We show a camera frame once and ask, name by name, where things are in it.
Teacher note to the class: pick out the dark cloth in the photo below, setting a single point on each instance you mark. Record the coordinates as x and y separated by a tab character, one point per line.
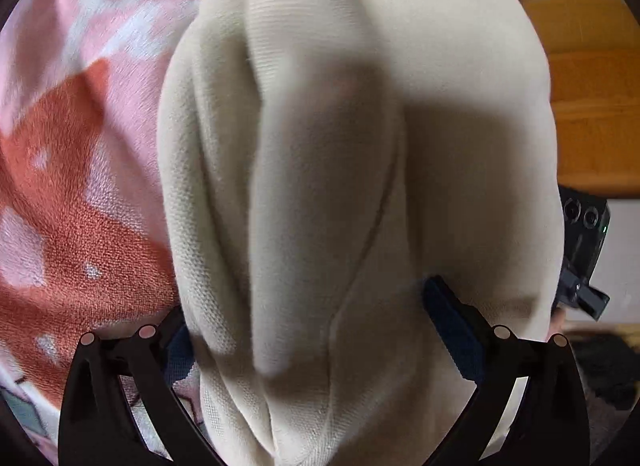
605	371

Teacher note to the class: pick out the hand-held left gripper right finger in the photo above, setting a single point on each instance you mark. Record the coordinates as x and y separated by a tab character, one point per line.
450	331

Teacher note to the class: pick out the pink printed quilt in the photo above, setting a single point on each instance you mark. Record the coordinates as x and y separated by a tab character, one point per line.
75	196

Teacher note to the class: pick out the person's right hand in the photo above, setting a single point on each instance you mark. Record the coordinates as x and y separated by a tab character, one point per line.
557	322

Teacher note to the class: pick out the cream zip hoodie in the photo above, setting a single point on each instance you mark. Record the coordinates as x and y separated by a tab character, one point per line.
325	145

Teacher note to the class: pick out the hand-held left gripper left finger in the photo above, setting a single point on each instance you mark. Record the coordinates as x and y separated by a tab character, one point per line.
179	351

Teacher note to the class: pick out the wooden wardrobe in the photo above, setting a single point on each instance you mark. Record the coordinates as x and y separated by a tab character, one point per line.
590	95

